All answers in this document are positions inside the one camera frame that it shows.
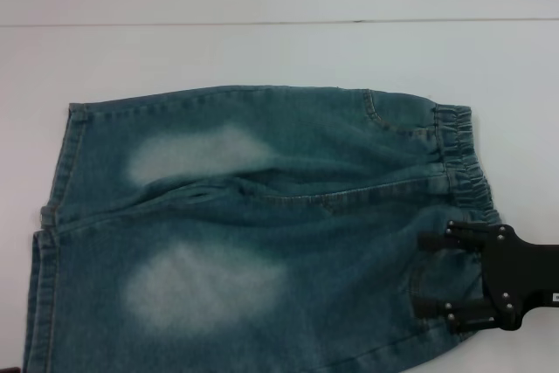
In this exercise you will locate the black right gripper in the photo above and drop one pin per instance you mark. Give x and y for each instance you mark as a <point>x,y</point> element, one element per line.
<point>511,277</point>

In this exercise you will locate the blue washed denim shorts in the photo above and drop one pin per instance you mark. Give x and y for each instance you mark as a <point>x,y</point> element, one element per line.
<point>244,233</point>

